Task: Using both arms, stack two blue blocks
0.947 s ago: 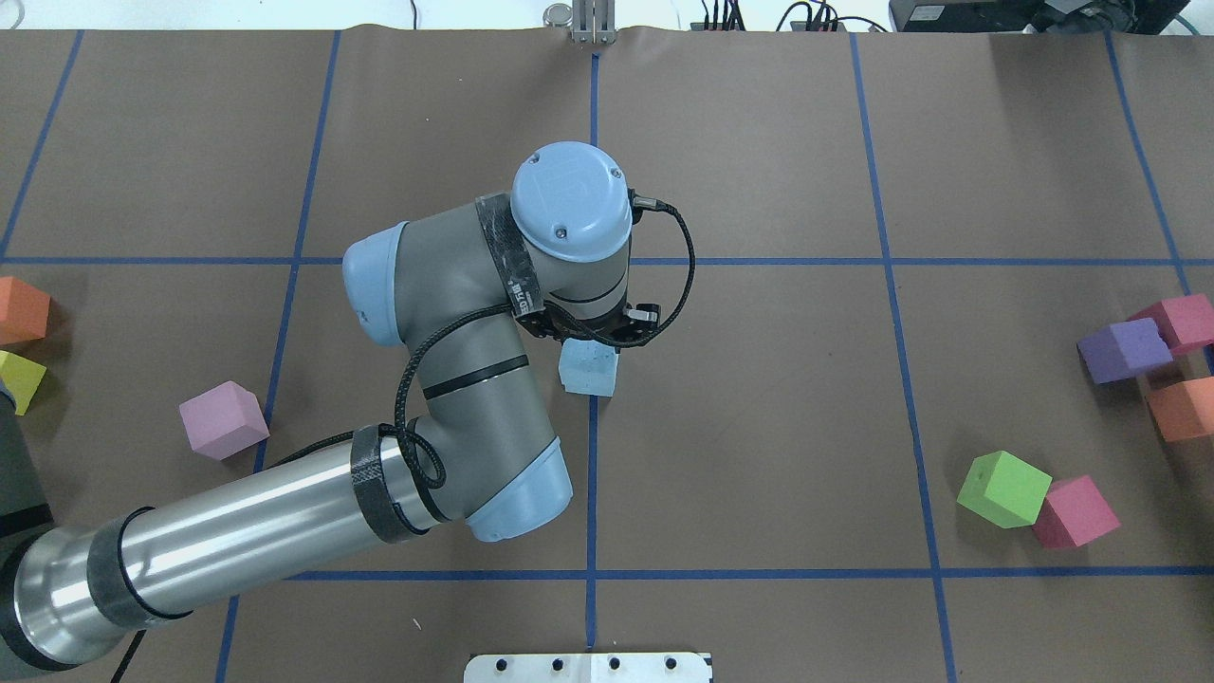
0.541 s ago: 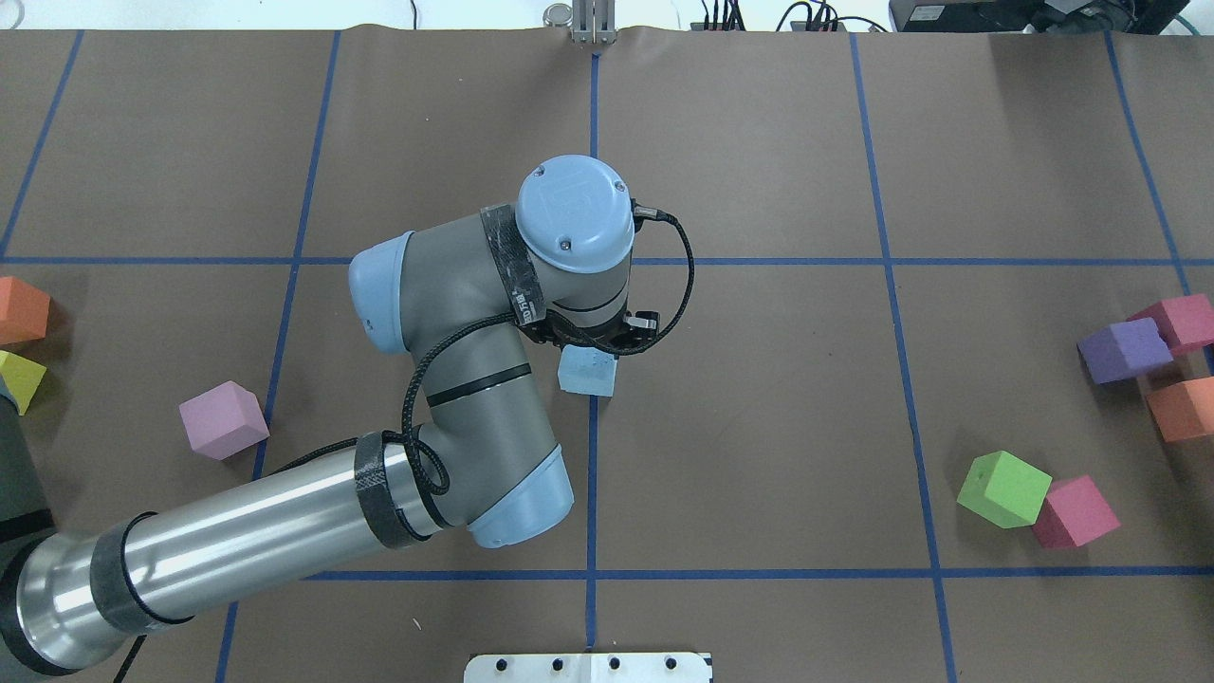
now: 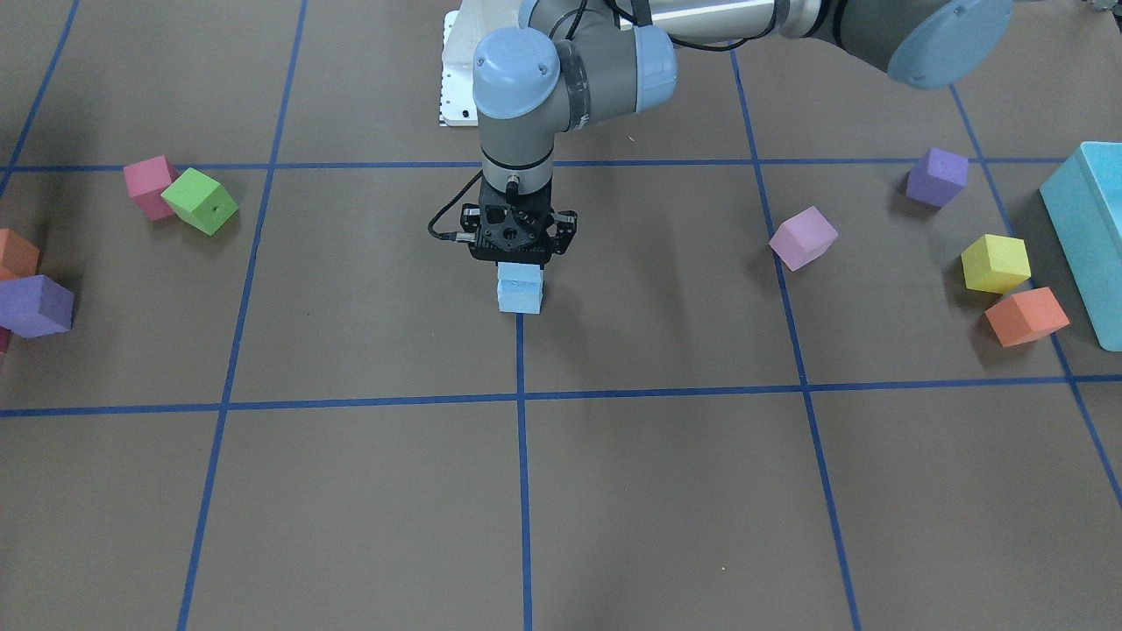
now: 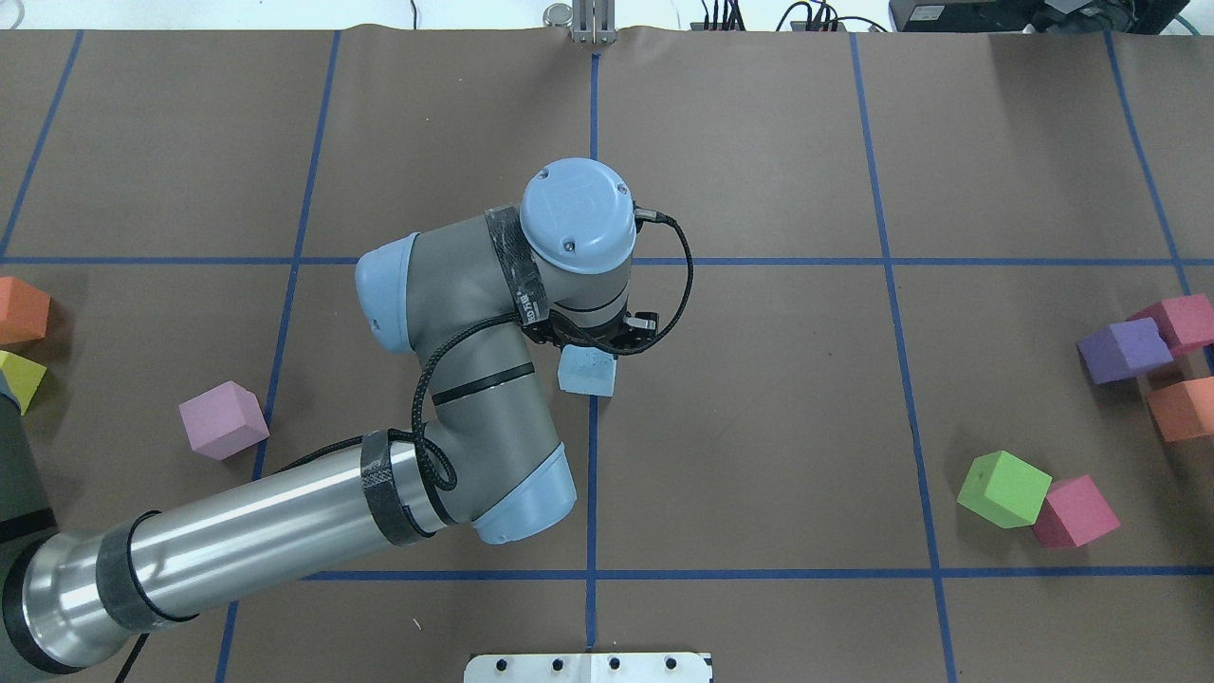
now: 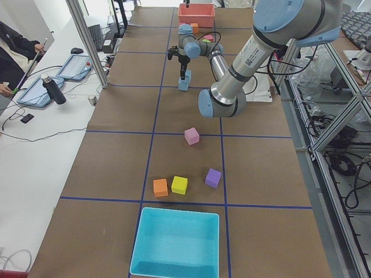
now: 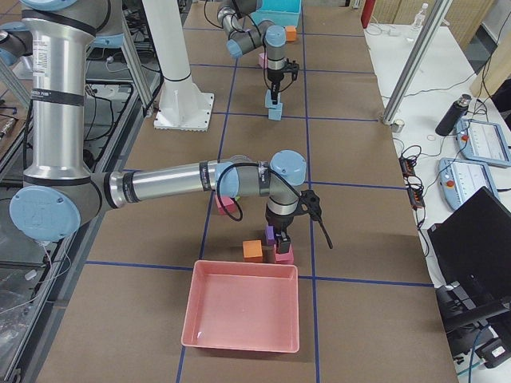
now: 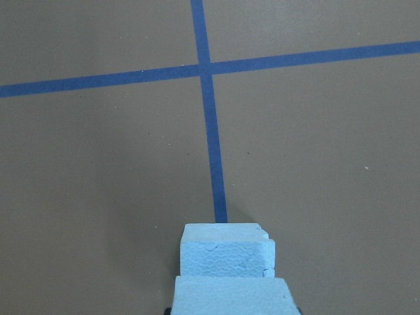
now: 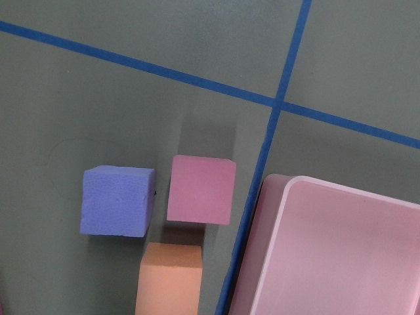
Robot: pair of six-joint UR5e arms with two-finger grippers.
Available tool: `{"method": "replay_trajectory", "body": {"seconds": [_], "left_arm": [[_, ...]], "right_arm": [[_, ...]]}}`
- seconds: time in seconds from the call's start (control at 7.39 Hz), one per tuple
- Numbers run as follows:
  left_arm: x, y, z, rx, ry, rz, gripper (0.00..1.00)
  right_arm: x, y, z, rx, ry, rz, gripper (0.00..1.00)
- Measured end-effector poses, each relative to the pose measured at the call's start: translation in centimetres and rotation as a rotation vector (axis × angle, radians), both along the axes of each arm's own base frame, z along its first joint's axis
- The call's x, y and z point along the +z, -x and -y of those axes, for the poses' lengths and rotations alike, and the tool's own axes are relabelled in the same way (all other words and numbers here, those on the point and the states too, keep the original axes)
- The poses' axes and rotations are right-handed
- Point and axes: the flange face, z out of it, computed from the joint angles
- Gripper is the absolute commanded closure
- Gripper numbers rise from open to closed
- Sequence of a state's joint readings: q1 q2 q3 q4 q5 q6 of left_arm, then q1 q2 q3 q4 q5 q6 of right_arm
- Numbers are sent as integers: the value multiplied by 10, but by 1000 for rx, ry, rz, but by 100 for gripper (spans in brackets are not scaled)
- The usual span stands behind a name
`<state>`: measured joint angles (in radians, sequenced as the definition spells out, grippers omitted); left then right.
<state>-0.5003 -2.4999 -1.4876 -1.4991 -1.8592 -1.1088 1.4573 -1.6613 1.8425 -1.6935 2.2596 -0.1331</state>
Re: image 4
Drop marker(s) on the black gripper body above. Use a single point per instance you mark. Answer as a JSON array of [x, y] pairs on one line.
[[637, 331]]

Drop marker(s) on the light blue foam block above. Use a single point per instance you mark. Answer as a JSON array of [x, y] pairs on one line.
[[587, 371]]

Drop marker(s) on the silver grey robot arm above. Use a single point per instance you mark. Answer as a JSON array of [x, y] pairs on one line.
[[480, 449]]

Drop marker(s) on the magenta foam block under arm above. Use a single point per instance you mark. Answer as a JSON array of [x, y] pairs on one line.
[[1184, 323]]

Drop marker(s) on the black orange usb hub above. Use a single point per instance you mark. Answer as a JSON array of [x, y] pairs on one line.
[[720, 16]]

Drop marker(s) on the green foam block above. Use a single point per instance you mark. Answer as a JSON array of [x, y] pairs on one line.
[[1004, 490]]

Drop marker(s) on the light purple foam block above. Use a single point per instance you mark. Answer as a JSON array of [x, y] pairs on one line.
[[224, 421]]

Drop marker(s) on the magenta foam block near gripper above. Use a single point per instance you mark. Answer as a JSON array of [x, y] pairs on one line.
[[1074, 513]]

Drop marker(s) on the purple foam block right side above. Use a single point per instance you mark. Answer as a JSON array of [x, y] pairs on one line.
[[1125, 350]]

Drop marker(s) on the orange foam block near tray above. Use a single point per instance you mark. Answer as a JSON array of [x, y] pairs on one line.
[[1183, 410]]

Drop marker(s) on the black laptop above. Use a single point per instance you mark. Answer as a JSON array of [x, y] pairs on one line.
[[1060, 17]]

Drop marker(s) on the orange foam block far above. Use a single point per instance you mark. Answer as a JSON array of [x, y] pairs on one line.
[[24, 311]]

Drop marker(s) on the yellow foam block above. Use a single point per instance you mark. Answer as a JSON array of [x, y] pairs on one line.
[[20, 379]]

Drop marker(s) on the aluminium frame post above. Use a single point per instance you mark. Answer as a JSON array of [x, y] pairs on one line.
[[593, 22]]

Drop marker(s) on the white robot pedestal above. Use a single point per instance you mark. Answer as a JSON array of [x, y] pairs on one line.
[[591, 667]]

